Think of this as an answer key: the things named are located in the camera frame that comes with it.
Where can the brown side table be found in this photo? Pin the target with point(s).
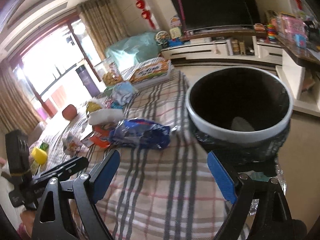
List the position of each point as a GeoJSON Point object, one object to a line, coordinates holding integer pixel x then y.
{"type": "Point", "coordinates": [300, 73]}

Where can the orange children's book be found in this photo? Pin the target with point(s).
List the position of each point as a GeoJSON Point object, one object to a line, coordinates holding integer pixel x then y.
{"type": "Point", "coordinates": [156, 69]}

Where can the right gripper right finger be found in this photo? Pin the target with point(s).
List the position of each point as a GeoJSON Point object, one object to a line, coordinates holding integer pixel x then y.
{"type": "Point", "coordinates": [273, 217]}

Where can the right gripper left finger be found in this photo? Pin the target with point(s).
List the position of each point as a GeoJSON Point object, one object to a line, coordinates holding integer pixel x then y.
{"type": "Point", "coordinates": [54, 219]}

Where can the black television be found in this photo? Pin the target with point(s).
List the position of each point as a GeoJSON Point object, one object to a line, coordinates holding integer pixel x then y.
{"type": "Point", "coordinates": [207, 14]}

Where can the white tv cabinet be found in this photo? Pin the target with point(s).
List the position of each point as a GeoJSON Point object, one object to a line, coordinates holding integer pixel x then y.
{"type": "Point", "coordinates": [258, 51]}

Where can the beige curtain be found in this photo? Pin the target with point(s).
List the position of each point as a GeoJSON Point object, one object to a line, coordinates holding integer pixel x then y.
{"type": "Point", "coordinates": [103, 22]}

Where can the white cartoon snack bag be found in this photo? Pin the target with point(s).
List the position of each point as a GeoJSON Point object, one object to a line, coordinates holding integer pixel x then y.
{"type": "Point", "coordinates": [72, 144]}

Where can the crumpled silver blue wrapper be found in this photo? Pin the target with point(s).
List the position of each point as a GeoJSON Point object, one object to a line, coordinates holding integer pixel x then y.
{"type": "Point", "coordinates": [123, 92]}

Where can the red hanging ornaments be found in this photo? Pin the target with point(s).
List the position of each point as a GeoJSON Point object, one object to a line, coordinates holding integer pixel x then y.
{"type": "Point", "coordinates": [146, 12]}

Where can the pink toy box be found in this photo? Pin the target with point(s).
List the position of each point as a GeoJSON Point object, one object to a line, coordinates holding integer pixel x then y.
{"type": "Point", "coordinates": [290, 28]}

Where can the ferris wheel toy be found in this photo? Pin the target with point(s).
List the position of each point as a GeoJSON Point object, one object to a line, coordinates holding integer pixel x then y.
{"type": "Point", "coordinates": [162, 38]}

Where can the red white carton box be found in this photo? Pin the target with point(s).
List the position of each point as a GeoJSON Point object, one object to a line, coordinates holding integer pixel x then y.
{"type": "Point", "coordinates": [100, 136]}

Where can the purple thermos bottle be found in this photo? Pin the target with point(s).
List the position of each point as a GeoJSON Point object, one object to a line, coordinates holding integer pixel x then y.
{"type": "Point", "coordinates": [87, 81]}

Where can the plaid table cloth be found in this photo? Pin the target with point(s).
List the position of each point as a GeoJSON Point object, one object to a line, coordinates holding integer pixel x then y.
{"type": "Point", "coordinates": [169, 193]}

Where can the rainbow stacking ring toy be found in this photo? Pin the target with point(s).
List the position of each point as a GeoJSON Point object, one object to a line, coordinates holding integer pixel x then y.
{"type": "Point", "coordinates": [271, 33]}

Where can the yellow snack wrapper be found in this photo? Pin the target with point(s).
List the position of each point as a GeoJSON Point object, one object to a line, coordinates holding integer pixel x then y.
{"type": "Point", "coordinates": [92, 107]}

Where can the red apple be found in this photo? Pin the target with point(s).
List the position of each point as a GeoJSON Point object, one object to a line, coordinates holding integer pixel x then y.
{"type": "Point", "coordinates": [70, 112]}

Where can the white rimmed trash bin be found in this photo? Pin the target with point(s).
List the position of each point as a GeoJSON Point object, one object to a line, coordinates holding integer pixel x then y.
{"type": "Point", "coordinates": [242, 114]}

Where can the teal covered chair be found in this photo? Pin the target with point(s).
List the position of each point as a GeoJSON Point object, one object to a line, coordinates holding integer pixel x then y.
{"type": "Point", "coordinates": [133, 50]}

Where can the clear cookie jar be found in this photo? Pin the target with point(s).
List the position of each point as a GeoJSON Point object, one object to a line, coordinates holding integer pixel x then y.
{"type": "Point", "coordinates": [108, 72]}

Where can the blue snack bag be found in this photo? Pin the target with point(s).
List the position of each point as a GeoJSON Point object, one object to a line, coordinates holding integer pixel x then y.
{"type": "Point", "coordinates": [140, 133]}

